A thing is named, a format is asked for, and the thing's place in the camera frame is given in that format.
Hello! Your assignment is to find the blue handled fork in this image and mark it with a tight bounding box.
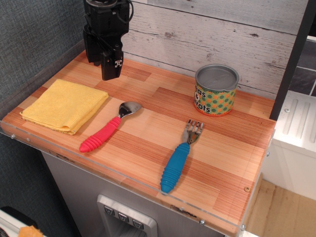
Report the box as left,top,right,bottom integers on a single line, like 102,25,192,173
160,119,203,194

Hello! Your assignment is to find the dark grey right post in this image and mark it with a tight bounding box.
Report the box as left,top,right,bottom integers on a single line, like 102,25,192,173
269,0,316,121

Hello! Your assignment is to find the orange and white object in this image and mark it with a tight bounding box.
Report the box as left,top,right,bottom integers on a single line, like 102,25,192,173
0,210,45,237

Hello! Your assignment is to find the clear acrylic table edge guard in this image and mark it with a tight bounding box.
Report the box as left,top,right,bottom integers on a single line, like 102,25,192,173
2,116,275,236

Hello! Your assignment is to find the red handled spoon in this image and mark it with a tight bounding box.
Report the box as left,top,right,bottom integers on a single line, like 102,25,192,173
79,101,142,153

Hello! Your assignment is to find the silver dispenser panel with buttons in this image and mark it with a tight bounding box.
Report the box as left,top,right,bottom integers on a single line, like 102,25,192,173
97,195,158,237

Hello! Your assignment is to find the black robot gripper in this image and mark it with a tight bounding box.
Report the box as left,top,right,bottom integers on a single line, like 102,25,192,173
83,0,130,80

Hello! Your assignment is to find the yellow folded cloth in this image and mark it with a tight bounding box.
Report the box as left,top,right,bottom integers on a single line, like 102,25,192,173
20,79,109,135

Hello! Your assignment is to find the white toy sink unit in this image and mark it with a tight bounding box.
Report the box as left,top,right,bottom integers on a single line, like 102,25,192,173
260,36,316,202

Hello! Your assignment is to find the grey toy fridge cabinet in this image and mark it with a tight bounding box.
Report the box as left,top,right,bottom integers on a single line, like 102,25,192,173
43,153,223,237

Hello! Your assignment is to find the peas and carrots can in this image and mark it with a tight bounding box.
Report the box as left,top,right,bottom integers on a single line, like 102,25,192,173
194,64,239,117

